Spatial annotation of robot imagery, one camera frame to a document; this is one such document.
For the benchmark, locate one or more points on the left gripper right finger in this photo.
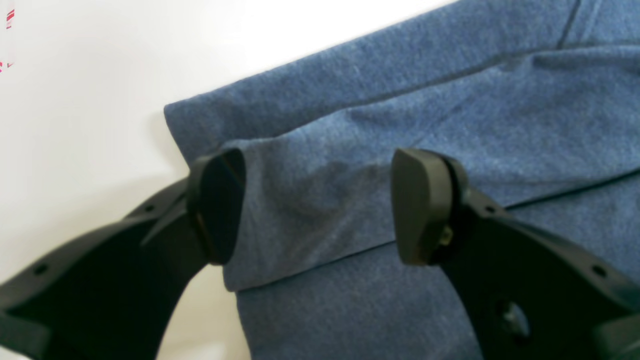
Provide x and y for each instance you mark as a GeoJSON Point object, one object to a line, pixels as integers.
{"type": "Point", "coordinates": [529, 294]}

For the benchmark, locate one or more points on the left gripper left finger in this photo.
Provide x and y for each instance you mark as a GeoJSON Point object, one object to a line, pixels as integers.
{"type": "Point", "coordinates": [110, 293]}

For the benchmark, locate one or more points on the red tape rectangle marking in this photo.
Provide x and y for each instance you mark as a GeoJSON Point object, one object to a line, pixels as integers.
{"type": "Point", "coordinates": [7, 35]}

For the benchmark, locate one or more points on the dark blue t-shirt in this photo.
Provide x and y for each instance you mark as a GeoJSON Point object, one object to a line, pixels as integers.
{"type": "Point", "coordinates": [537, 99]}

